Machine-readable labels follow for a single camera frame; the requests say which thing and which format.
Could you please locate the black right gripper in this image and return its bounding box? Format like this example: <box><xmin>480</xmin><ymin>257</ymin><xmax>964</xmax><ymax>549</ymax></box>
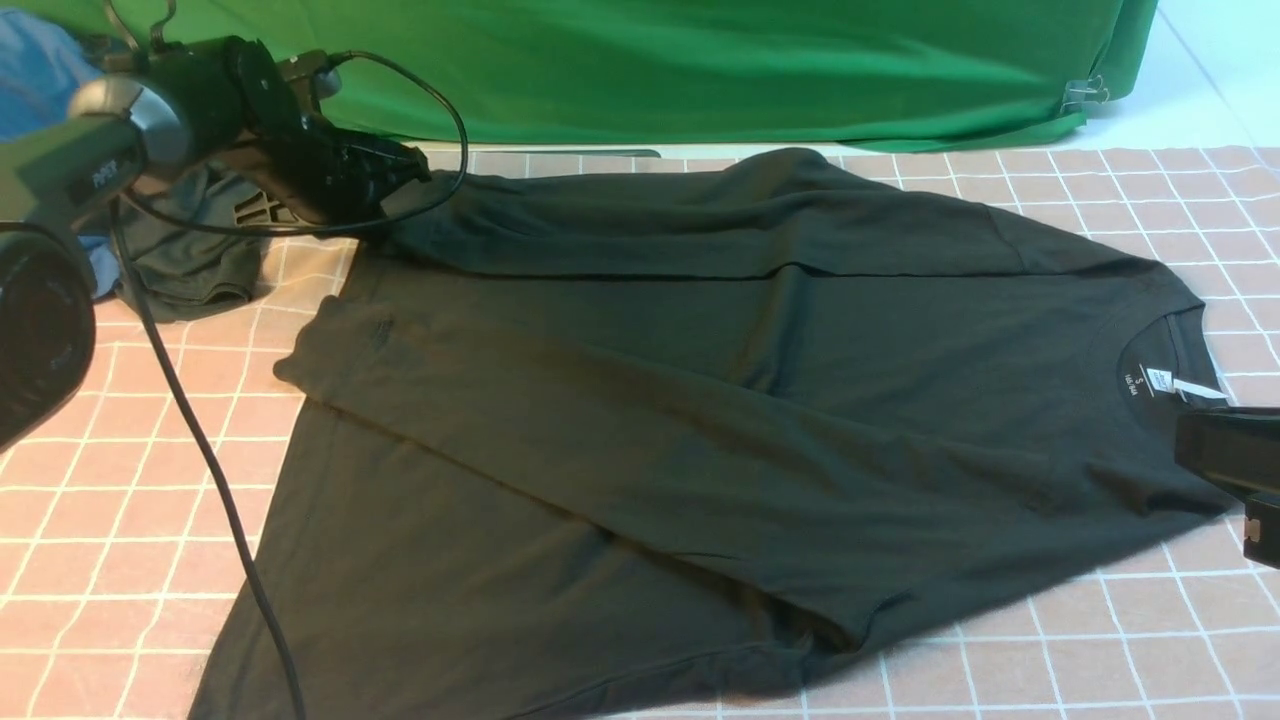
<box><xmin>1175</xmin><ymin>407</ymin><xmax>1279</xmax><ymax>569</ymax></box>

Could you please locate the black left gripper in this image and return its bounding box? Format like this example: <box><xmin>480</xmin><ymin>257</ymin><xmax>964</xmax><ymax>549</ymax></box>
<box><xmin>160</xmin><ymin>36</ymin><xmax>431</xmax><ymax>225</ymax></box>

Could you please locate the dark gray long-sleeve shirt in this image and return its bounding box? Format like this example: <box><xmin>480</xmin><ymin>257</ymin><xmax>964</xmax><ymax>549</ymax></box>
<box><xmin>257</xmin><ymin>150</ymin><xmax>1233</xmax><ymax>719</ymax></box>

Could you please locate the gray left robot arm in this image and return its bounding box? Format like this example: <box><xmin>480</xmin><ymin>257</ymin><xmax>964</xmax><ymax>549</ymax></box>
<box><xmin>1</xmin><ymin>36</ymin><xmax>431</xmax><ymax>447</ymax></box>

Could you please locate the dark gray crumpled garment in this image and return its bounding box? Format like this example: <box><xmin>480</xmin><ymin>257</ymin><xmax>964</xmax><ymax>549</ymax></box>
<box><xmin>115</xmin><ymin>164</ymin><xmax>268</xmax><ymax>324</ymax></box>

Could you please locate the blue crumpled garment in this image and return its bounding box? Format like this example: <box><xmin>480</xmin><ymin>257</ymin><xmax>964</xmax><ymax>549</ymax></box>
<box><xmin>1</xmin><ymin>6</ymin><xmax>122</xmax><ymax>304</ymax></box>

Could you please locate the green backdrop cloth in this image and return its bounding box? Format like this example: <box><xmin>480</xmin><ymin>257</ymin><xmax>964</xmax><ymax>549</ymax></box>
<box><xmin>0</xmin><ymin>0</ymin><xmax>1158</xmax><ymax>154</ymax></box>

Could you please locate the metal binder clip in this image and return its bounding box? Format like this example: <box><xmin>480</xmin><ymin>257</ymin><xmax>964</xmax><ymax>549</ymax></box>
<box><xmin>1059</xmin><ymin>74</ymin><xmax>1111</xmax><ymax>117</ymax></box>

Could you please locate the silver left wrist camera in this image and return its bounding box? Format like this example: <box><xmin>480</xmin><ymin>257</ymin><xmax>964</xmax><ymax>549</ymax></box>
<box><xmin>276</xmin><ymin>50</ymin><xmax>342</xmax><ymax>102</ymax></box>

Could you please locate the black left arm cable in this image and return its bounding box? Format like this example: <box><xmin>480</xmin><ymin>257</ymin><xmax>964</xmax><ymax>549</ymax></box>
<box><xmin>105</xmin><ymin>50</ymin><xmax>471</xmax><ymax>720</ymax></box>

